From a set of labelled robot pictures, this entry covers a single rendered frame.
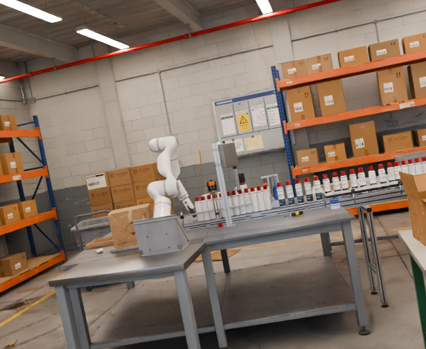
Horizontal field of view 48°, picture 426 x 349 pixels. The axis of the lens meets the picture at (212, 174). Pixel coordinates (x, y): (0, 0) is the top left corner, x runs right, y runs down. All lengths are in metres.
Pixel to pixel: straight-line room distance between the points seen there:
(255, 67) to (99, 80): 2.85
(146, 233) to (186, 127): 5.49
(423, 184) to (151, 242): 1.71
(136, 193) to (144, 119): 1.92
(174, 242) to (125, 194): 4.28
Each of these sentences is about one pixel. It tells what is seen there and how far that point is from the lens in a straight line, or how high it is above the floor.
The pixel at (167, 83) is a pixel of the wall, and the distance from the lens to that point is 8.76.
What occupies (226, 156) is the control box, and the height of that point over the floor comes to 1.38.
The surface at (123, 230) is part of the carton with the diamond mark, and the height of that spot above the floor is 0.98.
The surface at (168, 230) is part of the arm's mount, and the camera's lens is 3.23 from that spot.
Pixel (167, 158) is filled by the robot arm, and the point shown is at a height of 1.45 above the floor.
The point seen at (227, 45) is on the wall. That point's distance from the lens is 8.57.
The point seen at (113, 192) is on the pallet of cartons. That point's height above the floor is 1.05.
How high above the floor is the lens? 1.47
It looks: 3 degrees down
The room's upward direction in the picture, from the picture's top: 11 degrees counter-clockwise
